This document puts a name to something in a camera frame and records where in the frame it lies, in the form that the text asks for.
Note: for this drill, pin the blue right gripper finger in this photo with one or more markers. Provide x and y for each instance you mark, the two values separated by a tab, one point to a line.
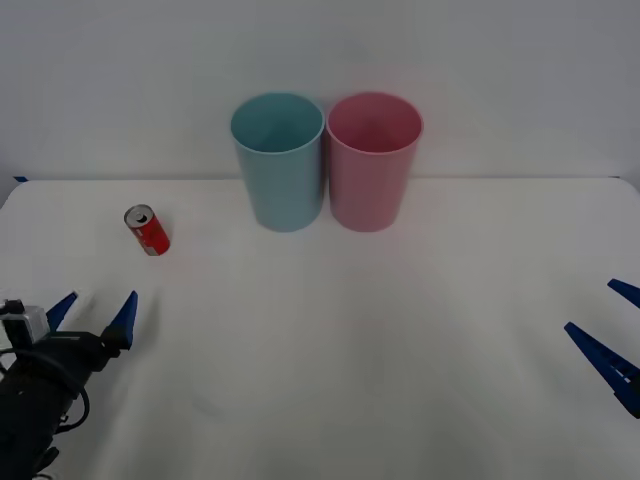
602	357
627	289

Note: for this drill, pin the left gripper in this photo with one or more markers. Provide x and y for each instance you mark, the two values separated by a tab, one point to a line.
65	352

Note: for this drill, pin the red drink can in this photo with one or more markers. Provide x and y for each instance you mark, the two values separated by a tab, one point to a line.
152	235

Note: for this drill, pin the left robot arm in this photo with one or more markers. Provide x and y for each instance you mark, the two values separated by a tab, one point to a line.
25	415

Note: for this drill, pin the pale blue plastic bin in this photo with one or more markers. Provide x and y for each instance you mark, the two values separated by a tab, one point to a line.
282	185

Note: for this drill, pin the pink plastic bin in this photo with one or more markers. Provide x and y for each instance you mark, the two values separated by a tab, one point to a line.
367	185

